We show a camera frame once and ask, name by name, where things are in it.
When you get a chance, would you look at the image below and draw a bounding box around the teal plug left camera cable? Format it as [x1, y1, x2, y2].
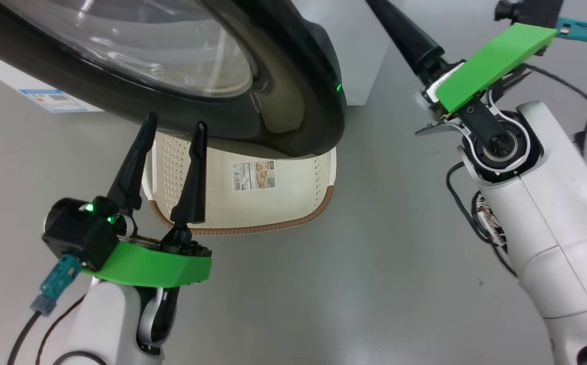
[7, 253, 82, 365]

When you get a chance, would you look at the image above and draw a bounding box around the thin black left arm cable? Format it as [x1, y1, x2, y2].
[35, 294, 109, 365]

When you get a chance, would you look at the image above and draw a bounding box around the white front-load washing machine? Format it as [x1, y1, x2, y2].
[0, 0, 406, 113]

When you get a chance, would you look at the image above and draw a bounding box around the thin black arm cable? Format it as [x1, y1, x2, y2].
[446, 161, 518, 278]
[35, 294, 109, 365]

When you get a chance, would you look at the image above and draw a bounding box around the cream perforated laundry basket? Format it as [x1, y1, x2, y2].
[141, 133, 337, 235]

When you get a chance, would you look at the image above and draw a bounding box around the exposed arm wire bundle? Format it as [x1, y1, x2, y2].
[471, 192, 508, 248]

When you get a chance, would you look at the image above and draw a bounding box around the dark round washer door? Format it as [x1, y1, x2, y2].
[0, 0, 347, 158]

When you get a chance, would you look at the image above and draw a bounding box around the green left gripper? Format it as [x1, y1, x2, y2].
[83, 113, 212, 288]

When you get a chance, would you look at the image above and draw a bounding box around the blue energy label sticker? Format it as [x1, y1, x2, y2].
[20, 89, 89, 113]

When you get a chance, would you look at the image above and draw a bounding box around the paper label sticker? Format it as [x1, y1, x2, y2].
[231, 161, 277, 192]

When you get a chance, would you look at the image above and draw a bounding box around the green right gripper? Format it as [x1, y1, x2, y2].
[364, 0, 558, 136]

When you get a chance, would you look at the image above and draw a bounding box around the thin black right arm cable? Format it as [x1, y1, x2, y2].
[446, 161, 518, 278]

